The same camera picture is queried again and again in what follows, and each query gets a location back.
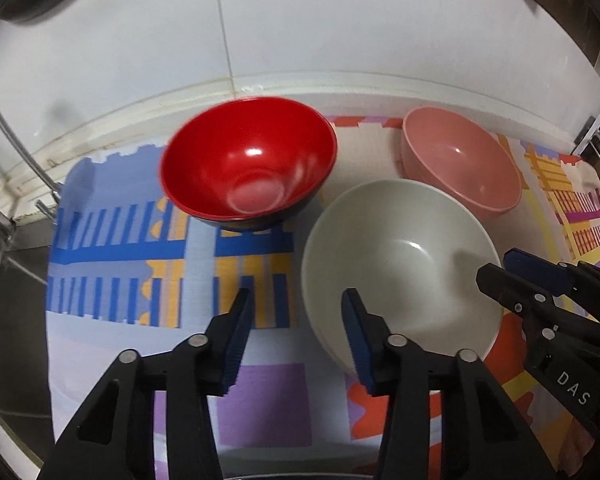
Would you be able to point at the pink bowl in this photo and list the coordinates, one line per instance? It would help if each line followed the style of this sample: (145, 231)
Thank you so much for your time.
(460, 160)

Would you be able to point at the colourful patterned table mat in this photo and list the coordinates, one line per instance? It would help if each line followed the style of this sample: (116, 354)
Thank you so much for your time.
(270, 400)

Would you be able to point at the steel sink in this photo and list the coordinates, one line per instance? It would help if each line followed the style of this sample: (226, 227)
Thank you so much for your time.
(10, 335)

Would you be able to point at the white bowl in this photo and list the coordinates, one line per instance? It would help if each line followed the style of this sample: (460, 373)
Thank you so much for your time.
(405, 260)

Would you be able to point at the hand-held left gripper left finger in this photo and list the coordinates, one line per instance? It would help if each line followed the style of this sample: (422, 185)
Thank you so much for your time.
(237, 340)

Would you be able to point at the red bowl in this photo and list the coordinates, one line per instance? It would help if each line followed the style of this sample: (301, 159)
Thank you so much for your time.
(240, 160)

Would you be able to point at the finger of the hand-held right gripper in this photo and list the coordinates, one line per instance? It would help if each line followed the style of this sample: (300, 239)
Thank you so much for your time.
(540, 272)
(505, 287)

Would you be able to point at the thin gooseneck faucet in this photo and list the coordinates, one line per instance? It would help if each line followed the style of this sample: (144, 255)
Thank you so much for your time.
(15, 145)

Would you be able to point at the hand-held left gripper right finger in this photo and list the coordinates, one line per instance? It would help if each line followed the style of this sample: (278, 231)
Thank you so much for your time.
(360, 345)

